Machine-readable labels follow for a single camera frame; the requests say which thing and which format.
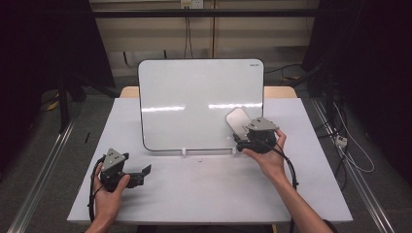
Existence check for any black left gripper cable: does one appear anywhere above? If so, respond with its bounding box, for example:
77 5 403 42
87 155 107 224

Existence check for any person's left hand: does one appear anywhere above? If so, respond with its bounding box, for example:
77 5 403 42
92 163 131 224

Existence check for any black cable on floor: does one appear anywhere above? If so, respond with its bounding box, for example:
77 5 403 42
263 63 304 75

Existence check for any white whiteboard with black rim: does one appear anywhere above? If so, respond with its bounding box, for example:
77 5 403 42
137 57 265 152

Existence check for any white wall outlet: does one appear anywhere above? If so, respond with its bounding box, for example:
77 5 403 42
180 0 205 10

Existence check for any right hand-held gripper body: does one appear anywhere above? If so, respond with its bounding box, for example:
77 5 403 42
235 116 280 154

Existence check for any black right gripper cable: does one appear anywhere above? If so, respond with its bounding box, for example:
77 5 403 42
258 139 299 233

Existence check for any black metal stand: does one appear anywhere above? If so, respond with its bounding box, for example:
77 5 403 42
56 69 120 134

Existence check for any white cable on floor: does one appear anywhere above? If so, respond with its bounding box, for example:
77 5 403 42
332 102 376 174

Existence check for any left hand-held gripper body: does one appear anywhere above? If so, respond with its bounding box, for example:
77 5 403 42
98 148 145 193

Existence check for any wooden table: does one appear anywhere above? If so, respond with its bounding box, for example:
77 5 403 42
119 85 298 99

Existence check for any person's right hand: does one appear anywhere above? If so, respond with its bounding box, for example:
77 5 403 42
241 128 290 183

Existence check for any black hanging cable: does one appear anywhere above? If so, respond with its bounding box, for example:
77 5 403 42
183 8 194 59

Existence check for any white whiteboard eraser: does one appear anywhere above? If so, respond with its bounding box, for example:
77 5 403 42
224 107 253 139

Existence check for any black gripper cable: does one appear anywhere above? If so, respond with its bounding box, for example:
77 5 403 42
87 155 107 224
258 139 299 233

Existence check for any aluminium floor rail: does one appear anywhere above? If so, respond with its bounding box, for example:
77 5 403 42
311 97 396 233
6 117 79 233

